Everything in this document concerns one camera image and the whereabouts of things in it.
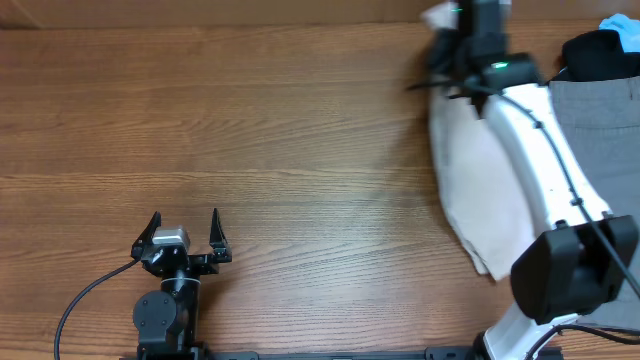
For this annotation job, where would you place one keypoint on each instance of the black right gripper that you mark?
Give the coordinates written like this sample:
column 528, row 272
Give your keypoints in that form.
column 441, row 44

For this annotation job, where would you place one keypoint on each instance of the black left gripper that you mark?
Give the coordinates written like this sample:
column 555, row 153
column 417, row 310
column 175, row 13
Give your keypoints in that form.
column 205, row 264

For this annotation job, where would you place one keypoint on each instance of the beige shorts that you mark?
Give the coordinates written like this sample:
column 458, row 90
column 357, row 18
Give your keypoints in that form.
column 478, row 188

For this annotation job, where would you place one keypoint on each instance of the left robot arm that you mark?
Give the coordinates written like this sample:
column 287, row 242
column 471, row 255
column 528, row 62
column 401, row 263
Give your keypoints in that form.
column 166, row 319

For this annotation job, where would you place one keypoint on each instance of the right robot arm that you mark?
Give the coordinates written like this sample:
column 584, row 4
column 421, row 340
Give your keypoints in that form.
column 581, row 254

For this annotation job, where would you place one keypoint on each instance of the black garment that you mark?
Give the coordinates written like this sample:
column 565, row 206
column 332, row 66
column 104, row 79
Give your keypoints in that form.
column 596, row 56

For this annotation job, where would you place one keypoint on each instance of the grey shorts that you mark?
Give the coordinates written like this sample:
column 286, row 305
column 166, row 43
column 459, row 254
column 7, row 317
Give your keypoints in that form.
column 600, row 121

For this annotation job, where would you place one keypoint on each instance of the light blue garment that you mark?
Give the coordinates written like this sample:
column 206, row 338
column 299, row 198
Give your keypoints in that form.
column 628, row 30

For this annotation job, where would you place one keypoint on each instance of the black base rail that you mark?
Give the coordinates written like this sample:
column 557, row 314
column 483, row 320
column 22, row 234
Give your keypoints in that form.
column 340, row 356

